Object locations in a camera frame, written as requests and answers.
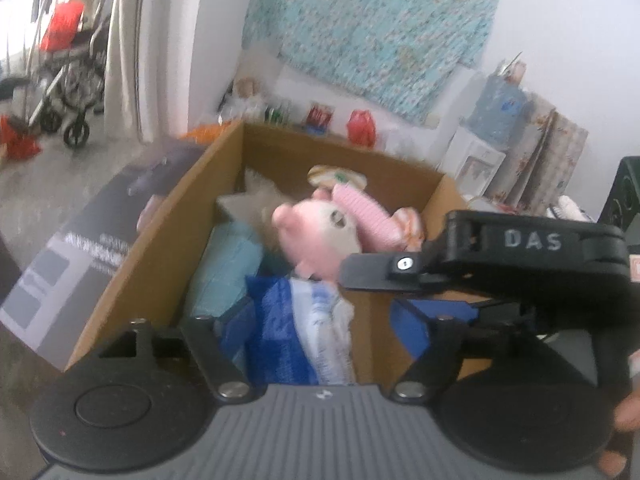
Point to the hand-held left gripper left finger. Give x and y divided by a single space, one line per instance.
230 335

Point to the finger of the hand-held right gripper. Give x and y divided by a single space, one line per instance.
500 325
500 260

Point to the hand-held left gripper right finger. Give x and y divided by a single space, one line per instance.
407 330

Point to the dark blue packet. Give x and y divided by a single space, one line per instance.
280 330

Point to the light blue towel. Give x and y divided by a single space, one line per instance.
225 265

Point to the cardboard box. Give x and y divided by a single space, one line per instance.
165 240

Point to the pink plush toy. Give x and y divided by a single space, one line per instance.
310 230

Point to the pale grey cloth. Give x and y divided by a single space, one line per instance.
250 200

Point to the person's right hand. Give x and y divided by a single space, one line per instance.
630 412

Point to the white patterned cloth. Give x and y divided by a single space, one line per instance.
570 209

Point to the floral folded mat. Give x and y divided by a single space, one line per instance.
535 150

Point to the plaid folded mat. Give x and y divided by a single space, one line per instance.
567 160

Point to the red plastic bag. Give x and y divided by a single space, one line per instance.
361 127

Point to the green bottles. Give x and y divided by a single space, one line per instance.
278 112

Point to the small red packet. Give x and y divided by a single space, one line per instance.
320 116

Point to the crumpled red bag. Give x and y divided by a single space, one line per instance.
17 137

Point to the wheelchair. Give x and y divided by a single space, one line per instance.
75 85

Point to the white curtain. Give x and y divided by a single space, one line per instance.
125 50

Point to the hanging red bag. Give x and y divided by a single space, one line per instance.
62 27

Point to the blue floral wall cloth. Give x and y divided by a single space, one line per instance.
375 30

